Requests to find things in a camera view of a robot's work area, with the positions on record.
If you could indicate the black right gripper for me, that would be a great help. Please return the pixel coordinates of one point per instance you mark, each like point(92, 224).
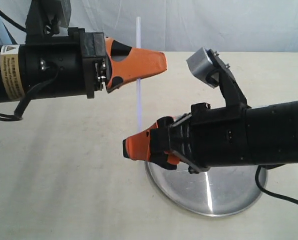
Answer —
point(202, 139)

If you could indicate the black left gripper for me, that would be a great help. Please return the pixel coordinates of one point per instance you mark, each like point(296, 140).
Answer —
point(108, 61)

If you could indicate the translucent white plastic straw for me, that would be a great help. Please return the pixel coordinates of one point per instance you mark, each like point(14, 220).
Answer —
point(138, 82)

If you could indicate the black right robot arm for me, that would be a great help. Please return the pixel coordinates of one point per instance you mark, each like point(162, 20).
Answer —
point(272, 133)

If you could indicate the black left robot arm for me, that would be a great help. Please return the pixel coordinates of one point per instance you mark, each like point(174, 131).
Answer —
point(80, 63)

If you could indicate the round silver metal plate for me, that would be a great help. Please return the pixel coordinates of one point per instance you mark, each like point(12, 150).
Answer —
point(219, 192)

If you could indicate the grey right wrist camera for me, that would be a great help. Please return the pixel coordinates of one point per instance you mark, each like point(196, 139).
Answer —
point(206, 66)

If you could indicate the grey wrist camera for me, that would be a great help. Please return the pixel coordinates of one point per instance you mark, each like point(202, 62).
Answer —
point(45, 18)
point(206, 66)

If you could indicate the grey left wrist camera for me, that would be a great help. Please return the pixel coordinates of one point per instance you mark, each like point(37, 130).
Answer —
point(45, 18)

